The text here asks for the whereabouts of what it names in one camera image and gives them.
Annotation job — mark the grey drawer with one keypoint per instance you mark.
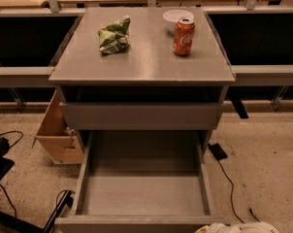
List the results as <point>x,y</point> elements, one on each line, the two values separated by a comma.
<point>142,116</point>
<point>141,182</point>

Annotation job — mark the grey top drawer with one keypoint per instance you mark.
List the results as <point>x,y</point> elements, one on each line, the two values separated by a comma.
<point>142,116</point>

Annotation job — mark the grey drawer cabinet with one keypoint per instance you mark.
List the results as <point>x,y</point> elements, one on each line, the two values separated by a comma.
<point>146,88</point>

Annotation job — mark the black power adapter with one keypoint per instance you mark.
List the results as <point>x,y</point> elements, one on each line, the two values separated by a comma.
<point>217,151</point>

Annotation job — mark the cardboard box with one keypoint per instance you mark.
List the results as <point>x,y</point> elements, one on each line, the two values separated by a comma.
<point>59,141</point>

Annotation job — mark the orange soda can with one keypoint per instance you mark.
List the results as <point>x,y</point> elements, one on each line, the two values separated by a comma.
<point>184,32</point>

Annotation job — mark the black stand base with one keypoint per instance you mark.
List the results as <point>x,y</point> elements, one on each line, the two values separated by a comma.
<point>41,222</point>

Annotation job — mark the green chip bag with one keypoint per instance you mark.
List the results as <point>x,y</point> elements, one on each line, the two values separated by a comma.
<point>114,37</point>

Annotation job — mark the white bowl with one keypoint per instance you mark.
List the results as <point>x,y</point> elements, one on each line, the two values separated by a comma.
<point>171,17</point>

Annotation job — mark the grey metal rail frame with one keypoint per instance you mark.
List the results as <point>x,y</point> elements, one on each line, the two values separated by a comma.
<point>20,75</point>

